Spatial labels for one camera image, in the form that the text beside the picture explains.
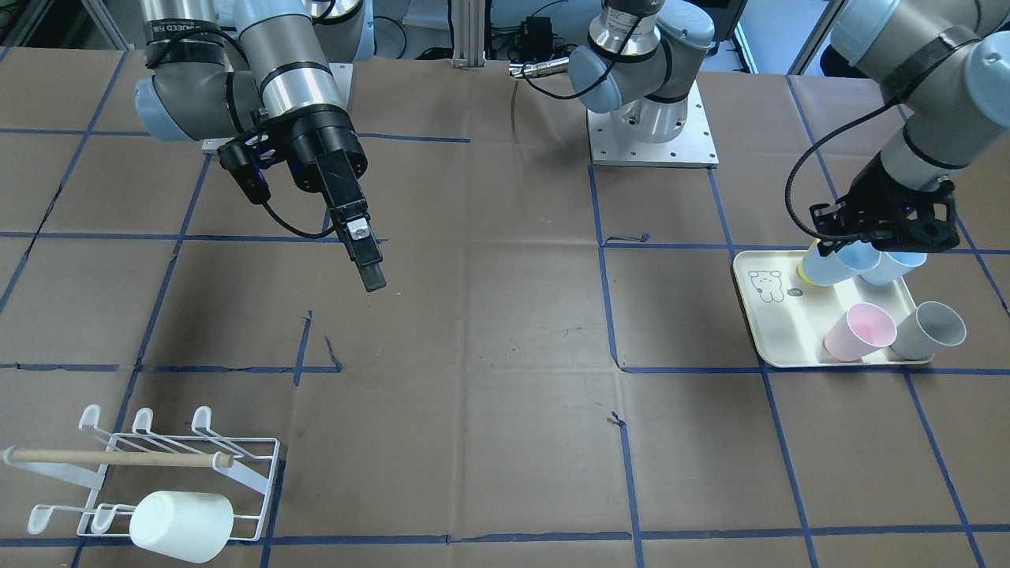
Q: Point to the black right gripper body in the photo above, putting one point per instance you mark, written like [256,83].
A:
[322,151]

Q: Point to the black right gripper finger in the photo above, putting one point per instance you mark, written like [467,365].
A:
[365,253]

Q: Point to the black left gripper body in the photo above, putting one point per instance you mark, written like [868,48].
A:
[878,186]

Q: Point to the light blue plastic cup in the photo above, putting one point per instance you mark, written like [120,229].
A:
[850,261]

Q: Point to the white plastic cup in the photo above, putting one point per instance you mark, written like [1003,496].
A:
[189,526]

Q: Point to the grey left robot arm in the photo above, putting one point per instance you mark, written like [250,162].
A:
[945,60]

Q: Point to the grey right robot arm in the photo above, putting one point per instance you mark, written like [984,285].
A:
[261,76]

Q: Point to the yellow plastic cup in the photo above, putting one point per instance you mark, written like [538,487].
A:
[802,274]

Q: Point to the pink plastic cup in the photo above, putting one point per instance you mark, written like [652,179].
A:
[863,329]

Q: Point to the grey plastic cup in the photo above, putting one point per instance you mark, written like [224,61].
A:
[930,329]

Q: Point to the cream cartoon tray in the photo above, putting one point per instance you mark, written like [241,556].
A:
[789,318]

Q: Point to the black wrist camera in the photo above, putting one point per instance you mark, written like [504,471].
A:
[245,159]

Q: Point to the aluminium frame post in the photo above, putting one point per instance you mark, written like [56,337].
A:
[469,32]

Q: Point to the white wire cup rack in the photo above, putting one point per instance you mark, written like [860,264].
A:
[251,461]

